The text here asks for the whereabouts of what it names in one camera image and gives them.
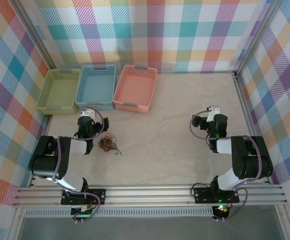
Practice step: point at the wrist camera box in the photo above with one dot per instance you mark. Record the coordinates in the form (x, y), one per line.
(213, 111)
(87, 113)

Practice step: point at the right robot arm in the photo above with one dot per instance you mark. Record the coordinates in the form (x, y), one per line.
(252, 160)

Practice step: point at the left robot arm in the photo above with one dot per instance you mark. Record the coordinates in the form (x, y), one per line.
(45, 160)

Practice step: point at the pink plastic basket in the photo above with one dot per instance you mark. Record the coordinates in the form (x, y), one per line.
(134, 87)

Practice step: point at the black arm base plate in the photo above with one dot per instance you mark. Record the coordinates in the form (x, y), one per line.
(99, 196)
(202, 195)

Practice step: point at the blue plastic basket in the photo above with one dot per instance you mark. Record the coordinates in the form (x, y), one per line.
(96, 87)

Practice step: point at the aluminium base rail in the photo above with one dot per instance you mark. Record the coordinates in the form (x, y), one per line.
(147, 195)

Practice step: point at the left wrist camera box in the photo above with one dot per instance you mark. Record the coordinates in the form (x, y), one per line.
(87, 113)

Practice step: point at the controller circuit board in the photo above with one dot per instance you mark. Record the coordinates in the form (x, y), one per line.
(222, 208)
(83, 212)

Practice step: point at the aluminium frame post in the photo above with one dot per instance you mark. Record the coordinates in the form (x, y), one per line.
(38, 35)
(255, 35)

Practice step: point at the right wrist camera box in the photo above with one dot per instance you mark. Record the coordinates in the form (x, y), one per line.
(213, 111)

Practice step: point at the green plastic basket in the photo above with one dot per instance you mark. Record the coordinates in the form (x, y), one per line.
(58, 92)

